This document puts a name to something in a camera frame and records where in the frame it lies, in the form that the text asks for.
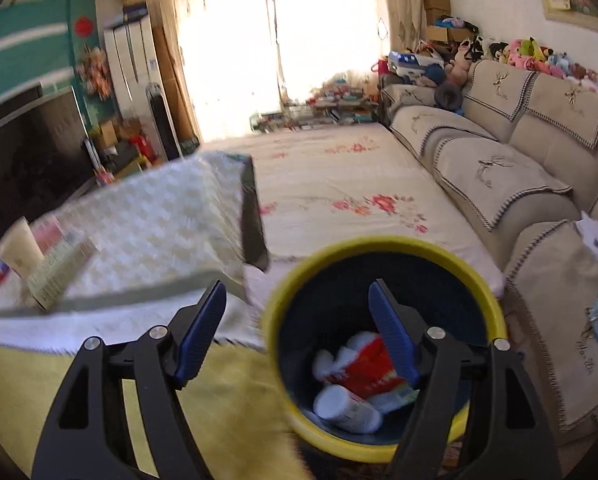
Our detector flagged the green white drink bottle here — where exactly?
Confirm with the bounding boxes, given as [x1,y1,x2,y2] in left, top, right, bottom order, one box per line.
[313,385,383,434]

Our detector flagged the white knitted cloth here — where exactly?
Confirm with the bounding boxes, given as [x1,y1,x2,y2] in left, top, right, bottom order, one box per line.
[311,329,421,413]

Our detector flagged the red snack bag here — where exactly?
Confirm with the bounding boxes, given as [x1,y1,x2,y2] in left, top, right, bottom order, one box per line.
[322,332,406,399]

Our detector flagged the yellow rimmed trash bin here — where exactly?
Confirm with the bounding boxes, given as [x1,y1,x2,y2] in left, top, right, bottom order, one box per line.
[263,235,506,464]

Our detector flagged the green paper box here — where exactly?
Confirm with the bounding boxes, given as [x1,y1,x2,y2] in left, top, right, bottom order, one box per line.
[26,233,97,311]

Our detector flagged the cream paper cup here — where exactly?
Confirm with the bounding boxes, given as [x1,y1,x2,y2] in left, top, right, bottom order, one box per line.
[0,218,44,280]

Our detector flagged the pink strawberry milk carton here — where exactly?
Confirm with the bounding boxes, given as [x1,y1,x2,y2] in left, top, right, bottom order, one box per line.
[31,214,64,255]

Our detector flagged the patterned tablecloth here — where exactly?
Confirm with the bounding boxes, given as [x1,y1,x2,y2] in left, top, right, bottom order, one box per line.
[0,148,310,480]

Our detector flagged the beige sofa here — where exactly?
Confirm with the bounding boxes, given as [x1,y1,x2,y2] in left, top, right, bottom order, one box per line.
[385,60,598,444]

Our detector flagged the black television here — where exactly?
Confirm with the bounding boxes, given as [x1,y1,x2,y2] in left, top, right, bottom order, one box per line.
[0,87,95,239]

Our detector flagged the floral bed sheet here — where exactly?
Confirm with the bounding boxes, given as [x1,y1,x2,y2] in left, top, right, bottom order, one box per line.
[204,124,504,296]

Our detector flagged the black tower fan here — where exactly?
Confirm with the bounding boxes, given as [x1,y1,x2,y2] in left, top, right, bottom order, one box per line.
[146,82,182,160]

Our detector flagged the artificial flower bouquet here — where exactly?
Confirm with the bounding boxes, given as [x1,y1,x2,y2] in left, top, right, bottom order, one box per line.
[76,46,112,102]

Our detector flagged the pile of books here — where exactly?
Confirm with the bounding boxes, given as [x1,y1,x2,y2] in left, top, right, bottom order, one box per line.
[250,73,379,133]

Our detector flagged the pile of plush toys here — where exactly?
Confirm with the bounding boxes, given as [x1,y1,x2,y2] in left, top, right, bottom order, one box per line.
[488,37,598,93]

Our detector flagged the cardboard boxes stack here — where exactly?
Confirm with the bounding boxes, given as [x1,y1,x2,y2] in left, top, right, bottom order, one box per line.
[423,0,479,44]

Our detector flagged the sheer window curtains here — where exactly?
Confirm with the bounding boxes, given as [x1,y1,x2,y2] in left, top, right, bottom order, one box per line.
[145,0,423,143]

